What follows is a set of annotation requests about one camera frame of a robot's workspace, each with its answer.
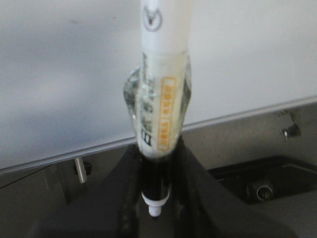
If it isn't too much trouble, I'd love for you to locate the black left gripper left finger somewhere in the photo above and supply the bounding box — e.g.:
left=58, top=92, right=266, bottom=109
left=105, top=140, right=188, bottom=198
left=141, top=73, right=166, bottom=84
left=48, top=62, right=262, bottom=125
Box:
left=27, top=145, right=141, bottom=238

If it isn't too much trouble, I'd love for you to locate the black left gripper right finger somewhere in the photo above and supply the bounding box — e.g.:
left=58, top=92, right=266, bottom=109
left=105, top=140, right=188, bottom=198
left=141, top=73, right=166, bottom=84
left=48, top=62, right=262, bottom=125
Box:
left=171, top=138, right=297, bottom=238

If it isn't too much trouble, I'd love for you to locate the white whiteboard marker pen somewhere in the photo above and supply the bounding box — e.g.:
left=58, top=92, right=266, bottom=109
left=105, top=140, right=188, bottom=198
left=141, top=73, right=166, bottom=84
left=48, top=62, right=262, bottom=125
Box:
left=123, top=0, right=193, bottom=218

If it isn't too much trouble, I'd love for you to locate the black recessed tray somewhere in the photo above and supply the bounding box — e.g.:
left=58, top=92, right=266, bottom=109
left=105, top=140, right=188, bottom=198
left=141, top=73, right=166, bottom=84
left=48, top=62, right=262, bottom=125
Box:
left=208, top=155, right=317, bottom=204

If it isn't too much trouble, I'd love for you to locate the silver metal bracket pin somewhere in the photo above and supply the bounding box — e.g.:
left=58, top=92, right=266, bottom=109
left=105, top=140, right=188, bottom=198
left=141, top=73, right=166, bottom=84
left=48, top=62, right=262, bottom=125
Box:
left=74, top=157, right=87, bottom=184

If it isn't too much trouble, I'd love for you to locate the silver metal bracket clamp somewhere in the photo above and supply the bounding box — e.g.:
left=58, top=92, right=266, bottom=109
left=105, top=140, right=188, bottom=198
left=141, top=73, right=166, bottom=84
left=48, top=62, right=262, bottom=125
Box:
left=277, top=109, right=302, bottom=142

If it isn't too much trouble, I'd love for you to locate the white whiteboard with aluminium frame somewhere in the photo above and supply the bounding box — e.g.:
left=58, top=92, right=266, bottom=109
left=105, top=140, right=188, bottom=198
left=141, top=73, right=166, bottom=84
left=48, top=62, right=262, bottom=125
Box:
left=0, top=0, right=317, bottom=174

